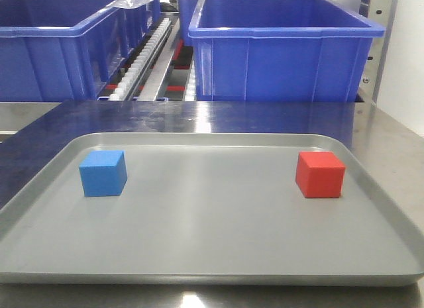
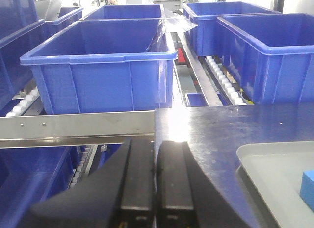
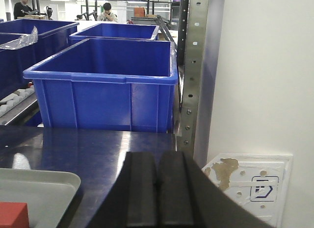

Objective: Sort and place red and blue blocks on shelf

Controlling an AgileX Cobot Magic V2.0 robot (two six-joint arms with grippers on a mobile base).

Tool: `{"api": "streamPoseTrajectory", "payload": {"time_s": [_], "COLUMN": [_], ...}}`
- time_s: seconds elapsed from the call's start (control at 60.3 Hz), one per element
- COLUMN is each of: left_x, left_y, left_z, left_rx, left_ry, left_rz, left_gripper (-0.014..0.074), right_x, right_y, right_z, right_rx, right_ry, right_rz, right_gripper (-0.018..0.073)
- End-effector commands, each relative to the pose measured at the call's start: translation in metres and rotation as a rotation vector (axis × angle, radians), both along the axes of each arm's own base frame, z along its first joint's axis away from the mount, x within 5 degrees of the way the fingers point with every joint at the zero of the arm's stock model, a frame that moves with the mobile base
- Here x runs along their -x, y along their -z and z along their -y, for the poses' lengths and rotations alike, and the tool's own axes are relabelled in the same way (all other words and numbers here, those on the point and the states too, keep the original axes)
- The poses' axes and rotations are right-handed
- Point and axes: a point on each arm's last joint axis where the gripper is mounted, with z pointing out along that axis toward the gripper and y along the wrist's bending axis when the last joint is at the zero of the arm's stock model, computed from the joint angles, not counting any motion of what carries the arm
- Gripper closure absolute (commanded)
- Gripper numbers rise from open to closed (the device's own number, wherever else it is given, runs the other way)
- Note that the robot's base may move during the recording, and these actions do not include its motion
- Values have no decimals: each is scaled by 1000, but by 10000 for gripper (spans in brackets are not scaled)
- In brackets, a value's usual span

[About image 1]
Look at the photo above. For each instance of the blue plastic bin left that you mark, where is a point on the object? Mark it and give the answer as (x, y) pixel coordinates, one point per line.
(56, 50)

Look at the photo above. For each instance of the grey metal tray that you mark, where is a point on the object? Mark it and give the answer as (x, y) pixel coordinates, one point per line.
(207, 209)

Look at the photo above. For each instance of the blue plastic bin rear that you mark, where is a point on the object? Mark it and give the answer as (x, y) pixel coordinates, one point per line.
(185, 10)

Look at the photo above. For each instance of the blue plastic bin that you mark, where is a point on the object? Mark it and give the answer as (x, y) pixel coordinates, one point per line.
(279, 50)
(185, 10)
(56, 50)

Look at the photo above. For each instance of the blue foam cube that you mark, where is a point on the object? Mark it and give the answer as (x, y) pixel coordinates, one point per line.
(103, 173)

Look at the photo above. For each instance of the white roller conveyor rail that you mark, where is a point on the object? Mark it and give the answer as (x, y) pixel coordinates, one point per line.
(128, 86)

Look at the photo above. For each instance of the red foam cube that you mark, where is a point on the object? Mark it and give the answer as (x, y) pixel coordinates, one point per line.
(319, 174)

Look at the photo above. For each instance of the blue plastic bin right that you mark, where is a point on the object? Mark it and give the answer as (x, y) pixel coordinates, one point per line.
(279, 50)

